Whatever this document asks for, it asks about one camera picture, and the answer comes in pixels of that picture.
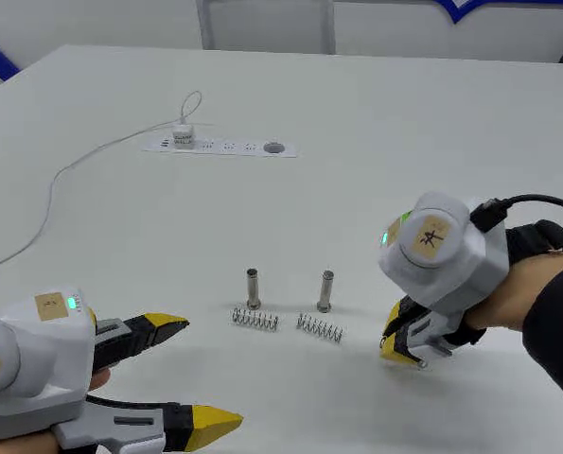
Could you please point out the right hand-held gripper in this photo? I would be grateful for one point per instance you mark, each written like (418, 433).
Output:
(444, 255)

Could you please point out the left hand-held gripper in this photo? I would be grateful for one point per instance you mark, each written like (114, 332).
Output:
(35, 350)

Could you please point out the steel coil spring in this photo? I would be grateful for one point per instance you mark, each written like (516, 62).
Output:
(255, 320)
(320, 328)

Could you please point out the person's right forearm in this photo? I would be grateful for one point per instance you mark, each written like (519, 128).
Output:
(546, 302)

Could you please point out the person's left hand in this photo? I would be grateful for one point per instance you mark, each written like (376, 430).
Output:
(11, 442)

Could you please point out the white charger plug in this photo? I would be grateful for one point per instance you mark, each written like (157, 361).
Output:
(183, 137)

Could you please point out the white power strip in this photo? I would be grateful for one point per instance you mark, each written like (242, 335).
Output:
(243, 147)

